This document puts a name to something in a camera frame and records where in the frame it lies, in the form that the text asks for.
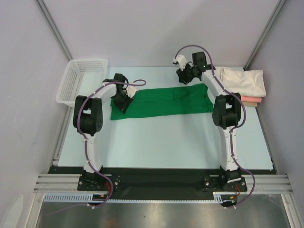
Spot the aluminium corner post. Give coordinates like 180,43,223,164
34,0,73,61
243,0,289,71

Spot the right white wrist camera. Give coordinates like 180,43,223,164
173,55,187,71

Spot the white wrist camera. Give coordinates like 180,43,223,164
126,85,140,98
173,55,187,71

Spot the aluminium front rail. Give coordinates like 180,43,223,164
34,174,293,194

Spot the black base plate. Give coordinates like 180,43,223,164
47,166,278,201

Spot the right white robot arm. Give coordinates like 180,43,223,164
173,52,244,191

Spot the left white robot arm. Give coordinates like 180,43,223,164
73,73,141,191

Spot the left aluminium corner post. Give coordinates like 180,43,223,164
34,0,73,61

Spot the white slotted cable duct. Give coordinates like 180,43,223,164
44,193,236,204

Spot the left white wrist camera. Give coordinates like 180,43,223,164
126,85,140,98

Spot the right aluminium corner post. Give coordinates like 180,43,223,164
243,0,289,71

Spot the pink folded t shirt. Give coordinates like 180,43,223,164
241,96,262,103

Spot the green t shirt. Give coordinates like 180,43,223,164
110,84,213,121

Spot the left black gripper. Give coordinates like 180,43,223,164
112,91,133,114

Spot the cream folded t shirt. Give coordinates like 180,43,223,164
216,67,266,97

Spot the white plastic basket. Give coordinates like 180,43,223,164
55,58,108,107

